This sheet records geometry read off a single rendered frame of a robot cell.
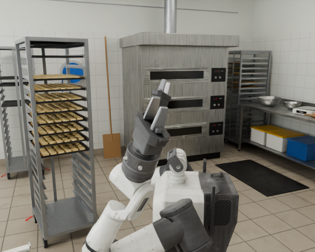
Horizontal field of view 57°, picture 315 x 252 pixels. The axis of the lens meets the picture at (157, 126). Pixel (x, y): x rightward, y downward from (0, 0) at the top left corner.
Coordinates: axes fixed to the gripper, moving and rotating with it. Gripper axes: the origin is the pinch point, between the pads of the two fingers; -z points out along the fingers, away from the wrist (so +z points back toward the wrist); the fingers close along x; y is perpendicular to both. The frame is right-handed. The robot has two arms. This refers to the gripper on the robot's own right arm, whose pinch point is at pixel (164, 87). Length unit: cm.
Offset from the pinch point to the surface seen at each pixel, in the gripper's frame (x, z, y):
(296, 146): -354, -30, -26
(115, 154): -290, 73, 235
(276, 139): -376, -34, 7
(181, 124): -292, -9, 134
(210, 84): -307, -84, 114
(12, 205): -111, 151, 218
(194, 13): -334, -216, 200
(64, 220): -97, 127, 121
